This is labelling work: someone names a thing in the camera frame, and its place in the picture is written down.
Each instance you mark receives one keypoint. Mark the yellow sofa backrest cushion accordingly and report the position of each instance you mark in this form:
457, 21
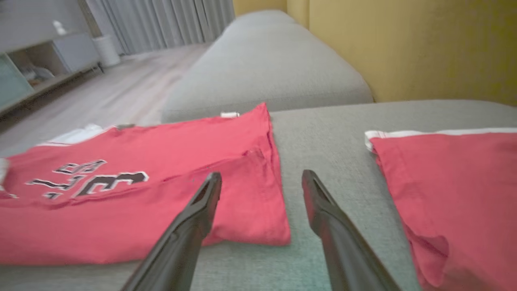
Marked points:
298, 10
258, 5

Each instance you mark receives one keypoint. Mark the red jersey shirt black print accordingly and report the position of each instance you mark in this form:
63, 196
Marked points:
161, 202

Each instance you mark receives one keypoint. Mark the red shorts white trim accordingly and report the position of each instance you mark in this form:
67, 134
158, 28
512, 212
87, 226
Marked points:
456, 194

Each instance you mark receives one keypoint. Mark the grey low cabinet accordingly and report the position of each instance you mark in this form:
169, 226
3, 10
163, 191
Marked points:
48, 52

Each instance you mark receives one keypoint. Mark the grey sofa seat cushion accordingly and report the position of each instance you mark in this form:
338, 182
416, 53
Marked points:
262, 68
262, 17

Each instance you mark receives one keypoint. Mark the grey pleated curtain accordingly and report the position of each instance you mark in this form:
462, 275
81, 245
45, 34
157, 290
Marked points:
161, 24

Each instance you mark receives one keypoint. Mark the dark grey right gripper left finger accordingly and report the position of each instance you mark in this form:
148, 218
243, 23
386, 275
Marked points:
181, 242

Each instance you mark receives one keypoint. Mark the wide grey sofa seat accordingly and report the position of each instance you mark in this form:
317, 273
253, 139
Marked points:
335, 133

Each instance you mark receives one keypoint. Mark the white ribbed cylinder bin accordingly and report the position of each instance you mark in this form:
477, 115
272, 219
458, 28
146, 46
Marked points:
107, 50

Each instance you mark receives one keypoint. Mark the large yellow sofa backrest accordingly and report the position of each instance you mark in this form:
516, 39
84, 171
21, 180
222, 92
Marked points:
424, 48

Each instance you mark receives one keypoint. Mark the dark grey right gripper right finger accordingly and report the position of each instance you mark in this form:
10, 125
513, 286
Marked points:
343, 246

